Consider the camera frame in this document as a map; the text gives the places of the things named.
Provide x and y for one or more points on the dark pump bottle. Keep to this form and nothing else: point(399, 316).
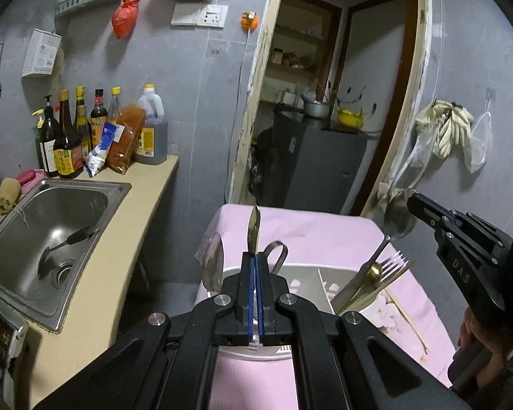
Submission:
point(47, 145)

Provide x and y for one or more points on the dark grey cabinet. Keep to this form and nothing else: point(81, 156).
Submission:
point(316, 166)

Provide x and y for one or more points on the clear hanging plastic bag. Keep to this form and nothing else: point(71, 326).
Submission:
point(479, 145)

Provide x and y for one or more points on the white wall switch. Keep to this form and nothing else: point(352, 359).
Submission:
point(186, 14)

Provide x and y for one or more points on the yellow bowl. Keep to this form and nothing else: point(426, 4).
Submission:
point(350, 118)

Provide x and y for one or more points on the yellow capped sauce bottle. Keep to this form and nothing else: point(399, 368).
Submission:
point(82, 124)

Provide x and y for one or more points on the clear bottle yellow cap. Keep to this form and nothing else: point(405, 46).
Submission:
point(114, 106)

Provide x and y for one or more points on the blue white packet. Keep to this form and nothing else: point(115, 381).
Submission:
point(102, 149)

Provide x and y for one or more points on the large steel spoon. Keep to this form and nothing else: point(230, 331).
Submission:
point(211, 262)
point(399, 218)

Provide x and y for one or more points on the white wall box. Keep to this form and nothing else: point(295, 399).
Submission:
point(42, 53)

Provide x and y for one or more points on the white plastic utensil caddy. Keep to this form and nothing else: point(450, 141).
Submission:
point(312, 282)

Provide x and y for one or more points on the white rag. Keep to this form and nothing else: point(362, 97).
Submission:
point(387, 192)

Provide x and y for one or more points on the pink floral tablecloth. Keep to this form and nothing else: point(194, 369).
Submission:
point(316, 235)

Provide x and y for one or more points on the white wall socket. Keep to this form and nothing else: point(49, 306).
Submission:
point(213, 16)

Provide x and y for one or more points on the pink brush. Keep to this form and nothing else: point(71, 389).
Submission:
point(29, 179)

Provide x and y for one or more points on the crumpled clear plastic bag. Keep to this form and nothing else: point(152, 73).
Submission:
point(414, 162)

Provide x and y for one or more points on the orange seasoning packet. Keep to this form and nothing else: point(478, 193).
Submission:
point(126, 141)

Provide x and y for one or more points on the large dark oil jug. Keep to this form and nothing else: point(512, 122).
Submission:
point(154, 136)

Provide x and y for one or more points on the aluminium pot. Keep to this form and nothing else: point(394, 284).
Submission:
point(315, 109)

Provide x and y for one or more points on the red plastic bag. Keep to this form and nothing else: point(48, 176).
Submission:
point(126, 15)

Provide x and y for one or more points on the dried plant stems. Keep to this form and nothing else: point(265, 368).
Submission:
point(350, 94)

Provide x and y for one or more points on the dark soy sauce bottle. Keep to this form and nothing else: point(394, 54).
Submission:
point(67, 149)

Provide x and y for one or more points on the person's right hand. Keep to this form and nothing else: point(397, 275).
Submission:
point(481, 329)

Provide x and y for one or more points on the stainless steel sink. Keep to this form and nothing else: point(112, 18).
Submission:
point(38, 222)

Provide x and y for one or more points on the loofah sponge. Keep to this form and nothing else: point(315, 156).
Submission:
point(7, 196)

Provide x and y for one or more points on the wooden shelves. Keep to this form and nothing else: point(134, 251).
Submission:
point(303, 42)

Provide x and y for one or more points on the steel utensil with gold tip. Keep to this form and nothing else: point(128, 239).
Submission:
point(359, 284)

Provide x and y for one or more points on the red labelled sauce bottle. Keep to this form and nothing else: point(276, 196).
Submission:
point(98, 119)

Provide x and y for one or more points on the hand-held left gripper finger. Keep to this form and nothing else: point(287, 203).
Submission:
point(261, 299)
point(251, 299)

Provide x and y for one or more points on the beige kitchen counter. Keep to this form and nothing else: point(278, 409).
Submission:
point(149, 205)

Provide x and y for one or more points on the steel table knife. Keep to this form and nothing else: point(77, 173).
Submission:
point(254, 232)

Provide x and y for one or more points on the wooden door frame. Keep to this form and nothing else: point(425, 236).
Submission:
point(419, 72)

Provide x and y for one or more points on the orange wall hook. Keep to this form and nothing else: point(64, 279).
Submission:
point(250, 21)

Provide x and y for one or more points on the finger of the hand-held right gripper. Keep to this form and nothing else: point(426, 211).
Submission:
point(434, 207)
point(425, 221)

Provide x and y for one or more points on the white work gloves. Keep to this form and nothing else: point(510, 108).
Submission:
point(449, 130)

